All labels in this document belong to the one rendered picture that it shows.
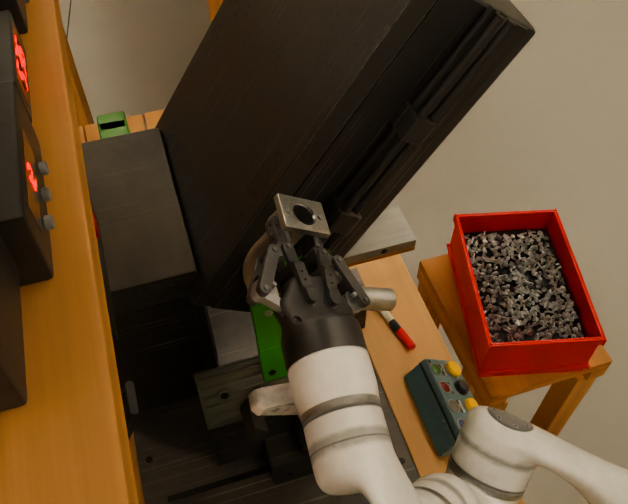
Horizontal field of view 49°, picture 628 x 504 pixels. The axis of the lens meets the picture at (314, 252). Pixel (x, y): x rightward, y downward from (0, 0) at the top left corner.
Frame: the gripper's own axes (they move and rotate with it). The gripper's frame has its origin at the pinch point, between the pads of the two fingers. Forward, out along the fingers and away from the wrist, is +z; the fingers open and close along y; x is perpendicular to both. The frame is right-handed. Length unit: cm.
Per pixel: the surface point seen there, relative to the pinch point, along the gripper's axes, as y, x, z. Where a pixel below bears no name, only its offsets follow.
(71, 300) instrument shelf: 22.0, 2.0, -8.8
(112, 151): 1.9, 32.8, 36.1
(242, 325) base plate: -28, 51, 18
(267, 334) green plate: -14.2, 25.9, 2.6
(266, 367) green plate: -16.8, 31.0, 0.1
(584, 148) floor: -216, 50, 113
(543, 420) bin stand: -100, 45, -4
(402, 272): -55, 33, 22
